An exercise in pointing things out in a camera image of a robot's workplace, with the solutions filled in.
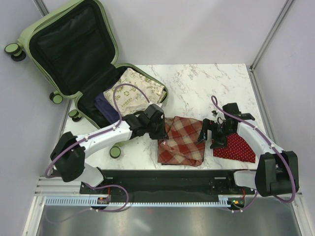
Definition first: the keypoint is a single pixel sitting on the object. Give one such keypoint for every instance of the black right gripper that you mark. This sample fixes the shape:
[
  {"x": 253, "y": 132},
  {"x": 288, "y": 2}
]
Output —
[{"x": 203, "y": 135}]

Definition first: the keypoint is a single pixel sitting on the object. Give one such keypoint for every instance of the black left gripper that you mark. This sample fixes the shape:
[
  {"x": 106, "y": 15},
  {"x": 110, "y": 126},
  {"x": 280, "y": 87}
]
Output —
[{"x": 162, "y": 134}]

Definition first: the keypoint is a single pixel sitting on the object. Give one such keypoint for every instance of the cream printed garment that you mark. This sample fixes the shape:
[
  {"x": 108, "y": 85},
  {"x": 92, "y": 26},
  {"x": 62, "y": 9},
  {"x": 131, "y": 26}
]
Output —
[{"x": 133, "y": 92}]

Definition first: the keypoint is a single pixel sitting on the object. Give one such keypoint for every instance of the purple garment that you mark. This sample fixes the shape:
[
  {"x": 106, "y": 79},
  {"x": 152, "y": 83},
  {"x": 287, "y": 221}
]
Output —
[{"x": 107, "y": 110}]

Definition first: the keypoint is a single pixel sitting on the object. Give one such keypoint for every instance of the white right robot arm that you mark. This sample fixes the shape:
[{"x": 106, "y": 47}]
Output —
[{"x": 277, "y": 171}]

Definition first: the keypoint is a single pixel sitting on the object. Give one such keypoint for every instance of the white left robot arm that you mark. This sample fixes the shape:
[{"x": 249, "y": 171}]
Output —
[{"x": 71, "y": 151}]

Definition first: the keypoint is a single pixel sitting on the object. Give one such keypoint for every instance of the red polka dot cloth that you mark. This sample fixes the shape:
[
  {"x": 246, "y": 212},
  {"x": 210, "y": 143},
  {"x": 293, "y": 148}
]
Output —
[{"x": 236, "y": 149}]

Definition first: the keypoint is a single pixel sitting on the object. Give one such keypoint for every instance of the red plaid folded shirt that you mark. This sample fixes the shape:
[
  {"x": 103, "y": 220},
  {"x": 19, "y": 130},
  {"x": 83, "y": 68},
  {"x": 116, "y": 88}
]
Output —
[{"x": 181, "y": 148}]

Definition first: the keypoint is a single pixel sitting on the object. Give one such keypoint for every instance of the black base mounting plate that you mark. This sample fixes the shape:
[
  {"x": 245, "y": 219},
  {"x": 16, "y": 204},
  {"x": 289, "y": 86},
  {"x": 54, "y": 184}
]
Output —
[{"x": 168, "y": 185}]

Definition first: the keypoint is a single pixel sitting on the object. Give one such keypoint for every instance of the green hard-shell suitcase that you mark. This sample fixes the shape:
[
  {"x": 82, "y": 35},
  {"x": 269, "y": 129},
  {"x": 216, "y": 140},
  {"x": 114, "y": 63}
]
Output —
[{"x": 74, "y": 48}]

